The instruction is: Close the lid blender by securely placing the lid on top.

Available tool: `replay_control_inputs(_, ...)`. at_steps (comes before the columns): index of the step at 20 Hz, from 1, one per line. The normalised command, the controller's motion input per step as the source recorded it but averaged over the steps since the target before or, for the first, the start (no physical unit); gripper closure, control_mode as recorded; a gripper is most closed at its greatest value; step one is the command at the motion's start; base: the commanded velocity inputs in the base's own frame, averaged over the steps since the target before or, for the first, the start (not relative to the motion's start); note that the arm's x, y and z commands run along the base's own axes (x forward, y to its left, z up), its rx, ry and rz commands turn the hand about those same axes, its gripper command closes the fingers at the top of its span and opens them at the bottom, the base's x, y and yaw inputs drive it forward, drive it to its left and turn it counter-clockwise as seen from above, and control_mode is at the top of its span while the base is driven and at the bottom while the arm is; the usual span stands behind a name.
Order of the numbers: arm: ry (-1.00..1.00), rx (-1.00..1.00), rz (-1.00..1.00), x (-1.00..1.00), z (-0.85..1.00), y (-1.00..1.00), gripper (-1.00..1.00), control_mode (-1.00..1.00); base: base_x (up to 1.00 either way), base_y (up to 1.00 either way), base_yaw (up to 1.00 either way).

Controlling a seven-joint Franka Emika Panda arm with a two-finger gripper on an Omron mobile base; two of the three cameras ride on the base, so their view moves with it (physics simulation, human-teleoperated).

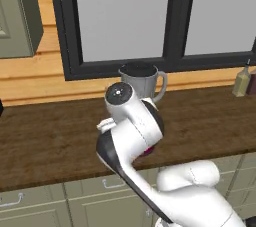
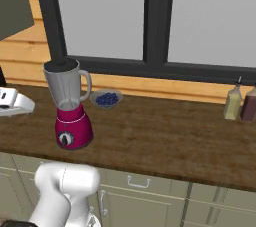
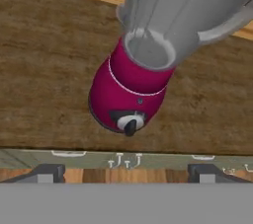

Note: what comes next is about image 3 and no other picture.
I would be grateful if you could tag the clear grey blender jar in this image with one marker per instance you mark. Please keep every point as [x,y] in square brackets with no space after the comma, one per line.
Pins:
[184,14]

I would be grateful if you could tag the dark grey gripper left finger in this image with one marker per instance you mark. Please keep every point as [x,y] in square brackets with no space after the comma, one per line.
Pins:
[49,172]

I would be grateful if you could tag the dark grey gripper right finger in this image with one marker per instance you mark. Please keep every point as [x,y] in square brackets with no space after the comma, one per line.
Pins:
[202,172]

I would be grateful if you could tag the grey-green cabinet front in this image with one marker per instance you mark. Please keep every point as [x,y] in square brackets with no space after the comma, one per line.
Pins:
[99,159]

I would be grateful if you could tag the magenta blender base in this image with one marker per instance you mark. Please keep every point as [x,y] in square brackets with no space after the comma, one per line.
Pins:
[126,94]

